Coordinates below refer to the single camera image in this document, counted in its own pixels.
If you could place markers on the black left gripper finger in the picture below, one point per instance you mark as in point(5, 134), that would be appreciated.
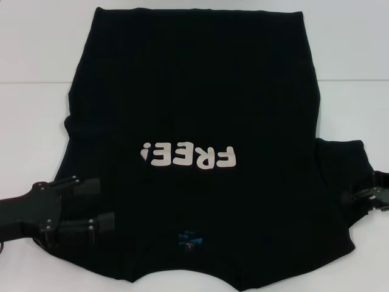
point(104, 222)
point(88, 186)

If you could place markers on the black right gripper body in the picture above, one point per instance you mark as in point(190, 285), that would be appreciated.
point(382, 194)

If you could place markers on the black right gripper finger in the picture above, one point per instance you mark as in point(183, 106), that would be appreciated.
point(355, 196)

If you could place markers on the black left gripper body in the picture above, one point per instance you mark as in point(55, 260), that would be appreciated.
point(33, 210)

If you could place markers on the black shirt with FREE print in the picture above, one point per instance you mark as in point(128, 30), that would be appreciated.
point(194, 106)

